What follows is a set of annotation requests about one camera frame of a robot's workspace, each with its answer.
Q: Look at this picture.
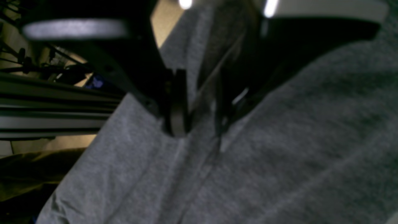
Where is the aluminium frame rail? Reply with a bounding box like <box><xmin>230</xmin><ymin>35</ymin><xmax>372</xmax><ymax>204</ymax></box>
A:
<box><xmin>0</xmin><ymin>73</ymin><xmax>123</xmax><ymax>140</ymax></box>

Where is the grey T-shirt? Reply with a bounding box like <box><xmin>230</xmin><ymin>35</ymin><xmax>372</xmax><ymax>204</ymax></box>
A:
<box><xmin>37</xmin><ymin>0</ymin><xmax>397</xmax><ymax>224</ymax></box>

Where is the person's trouser leg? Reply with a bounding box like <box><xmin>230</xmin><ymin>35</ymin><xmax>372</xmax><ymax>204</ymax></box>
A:
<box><xmin>0</xmin><ymin>148</ymin><xmax>86</xmax><ymax>202</ymax></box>

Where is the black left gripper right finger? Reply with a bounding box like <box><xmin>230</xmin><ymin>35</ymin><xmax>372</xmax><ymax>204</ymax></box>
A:
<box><xmin>215</xmin><ymin>0</ymin><xmax>389</xmax><ymax>135</ymax></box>

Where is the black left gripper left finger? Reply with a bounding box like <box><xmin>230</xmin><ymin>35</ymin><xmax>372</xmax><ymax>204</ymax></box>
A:
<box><xmin>20</xmin><ymin>0</ymin><xmax>189</xmax><ymax>138</ymax></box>

